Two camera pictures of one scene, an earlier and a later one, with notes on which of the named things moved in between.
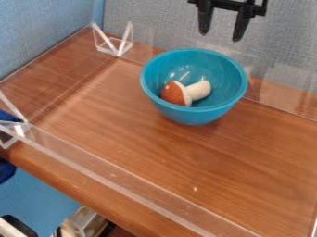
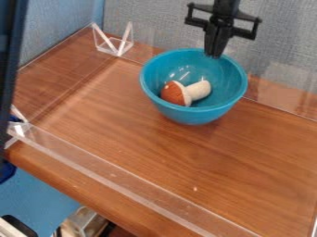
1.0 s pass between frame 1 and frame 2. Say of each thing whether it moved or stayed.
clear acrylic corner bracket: stayed
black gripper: moved
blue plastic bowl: stayed
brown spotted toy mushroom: stayed
